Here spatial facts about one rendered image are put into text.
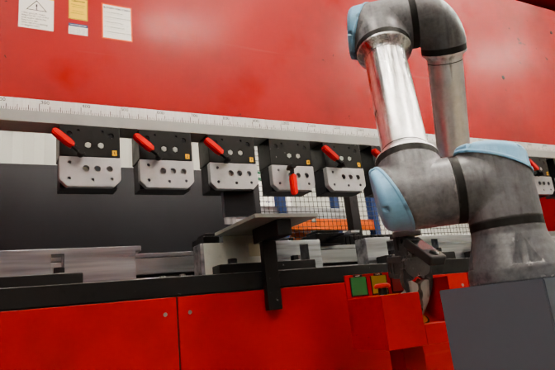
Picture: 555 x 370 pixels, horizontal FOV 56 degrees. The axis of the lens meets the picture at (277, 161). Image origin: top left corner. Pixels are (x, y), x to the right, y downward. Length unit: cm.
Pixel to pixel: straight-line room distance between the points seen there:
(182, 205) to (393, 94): 121
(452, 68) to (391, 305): 55
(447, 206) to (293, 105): 92
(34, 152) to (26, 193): 396
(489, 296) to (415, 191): 19
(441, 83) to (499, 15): 153
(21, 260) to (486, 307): 100
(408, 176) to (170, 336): 69
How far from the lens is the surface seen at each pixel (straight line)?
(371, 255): 175
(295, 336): 143
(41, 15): 159
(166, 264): 170
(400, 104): 101
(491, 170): 91
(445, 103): 122
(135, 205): 199
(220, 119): 158
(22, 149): 591
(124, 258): 140
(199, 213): 206
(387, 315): 126
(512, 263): 88
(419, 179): 89
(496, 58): 255
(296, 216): 132
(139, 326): 128
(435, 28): 117
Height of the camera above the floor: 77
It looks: 16 degrees up
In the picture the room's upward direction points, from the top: 6 degrees counter-clockwise
